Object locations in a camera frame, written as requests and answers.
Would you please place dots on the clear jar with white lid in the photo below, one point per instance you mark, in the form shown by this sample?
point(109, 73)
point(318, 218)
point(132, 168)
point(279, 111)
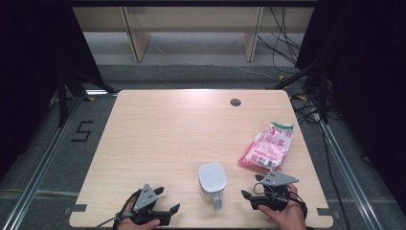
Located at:
point(212, 179)

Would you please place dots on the light wooden shelf unit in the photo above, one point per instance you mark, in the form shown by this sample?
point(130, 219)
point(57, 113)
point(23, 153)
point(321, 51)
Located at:
point(191, 19)

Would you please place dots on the pink and white plastic bag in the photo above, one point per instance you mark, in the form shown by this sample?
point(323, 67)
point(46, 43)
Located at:
point(269, 150)

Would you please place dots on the black curtain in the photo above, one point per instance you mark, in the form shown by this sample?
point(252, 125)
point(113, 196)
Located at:
point(25, 80)
point(367, 80)

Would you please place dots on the person's right hand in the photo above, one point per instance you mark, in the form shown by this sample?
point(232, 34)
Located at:
point(290, 217)

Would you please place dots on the black metal stand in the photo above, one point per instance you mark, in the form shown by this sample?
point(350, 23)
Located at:
point(68, 86)
point(314, 76)

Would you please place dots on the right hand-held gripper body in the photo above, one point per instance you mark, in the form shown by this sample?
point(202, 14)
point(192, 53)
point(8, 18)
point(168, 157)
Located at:
point(277, 179)

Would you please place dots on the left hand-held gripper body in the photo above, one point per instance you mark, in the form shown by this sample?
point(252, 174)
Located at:
point(145, 198)

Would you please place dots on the person's left hand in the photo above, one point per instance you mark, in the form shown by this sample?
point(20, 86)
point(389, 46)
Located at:
point(137, 226)

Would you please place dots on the metal floor rail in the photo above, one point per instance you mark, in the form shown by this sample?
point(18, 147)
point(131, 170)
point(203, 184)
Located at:
point(348, 179)
point(38, 172)

